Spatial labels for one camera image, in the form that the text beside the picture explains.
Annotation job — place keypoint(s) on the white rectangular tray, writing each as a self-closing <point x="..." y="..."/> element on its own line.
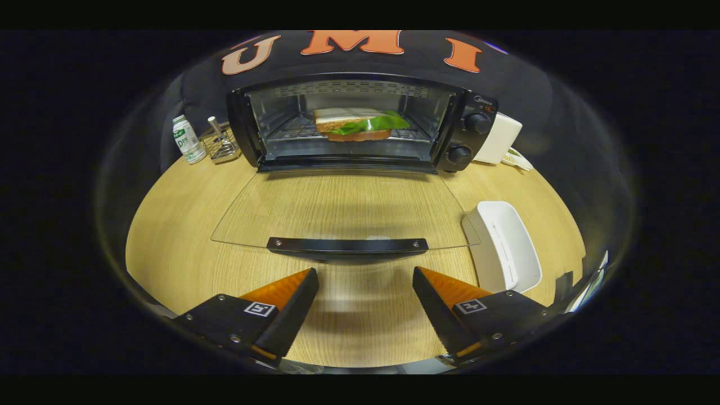
<point x="506" y="242"/>

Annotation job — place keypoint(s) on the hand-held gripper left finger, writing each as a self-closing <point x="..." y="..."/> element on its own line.
<point x="292" y="315"/>

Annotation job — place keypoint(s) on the white divided snack dish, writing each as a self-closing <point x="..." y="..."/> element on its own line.
<point x="517" y="160"/>

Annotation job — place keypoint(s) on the white pop-up toaster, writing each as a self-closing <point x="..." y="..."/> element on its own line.
<point x="500" y="138"/>

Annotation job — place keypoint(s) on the black backdrop cloth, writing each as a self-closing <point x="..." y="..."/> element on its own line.
<point x="349" y="63"/>

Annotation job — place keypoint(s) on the white bottle with green label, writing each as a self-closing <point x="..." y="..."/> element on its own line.
<point x="187" y="143"/>

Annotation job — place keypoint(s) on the sandwich with lettuce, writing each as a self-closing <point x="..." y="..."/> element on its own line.
<point x="354" y="125"/>

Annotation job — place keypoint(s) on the black toaster oven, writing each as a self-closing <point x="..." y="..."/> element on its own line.
<point x="478" y="143"/>

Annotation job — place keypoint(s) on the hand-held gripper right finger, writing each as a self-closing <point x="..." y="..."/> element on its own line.
<point x="437" y="315"/>

